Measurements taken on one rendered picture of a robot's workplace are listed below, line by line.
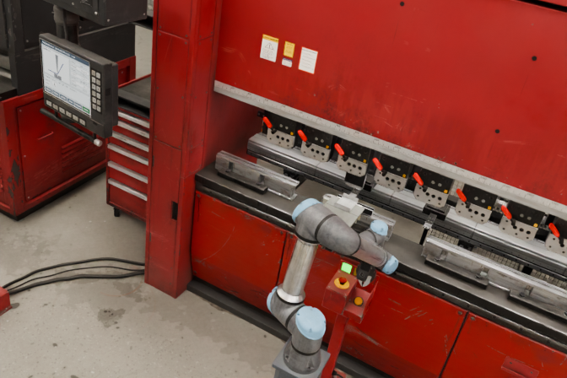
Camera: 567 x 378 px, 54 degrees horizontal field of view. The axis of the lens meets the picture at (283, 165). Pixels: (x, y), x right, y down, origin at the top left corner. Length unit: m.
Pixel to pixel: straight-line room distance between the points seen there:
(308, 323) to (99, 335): 1.58
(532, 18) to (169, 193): 2.00
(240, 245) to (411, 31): 1.51
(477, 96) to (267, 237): 1.33
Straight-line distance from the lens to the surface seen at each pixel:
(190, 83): 2.78
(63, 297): 3.65
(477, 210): 2.65
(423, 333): 2.98
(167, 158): 3.05
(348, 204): 2.83
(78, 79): 2.68
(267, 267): 3.15
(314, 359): 2.26
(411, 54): 2.47
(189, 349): 3.33
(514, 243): 3.02
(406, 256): 2.82
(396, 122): 2.58
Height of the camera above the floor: 2.52
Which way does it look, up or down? 30 degrees down
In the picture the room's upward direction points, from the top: 10 degrees clockwise
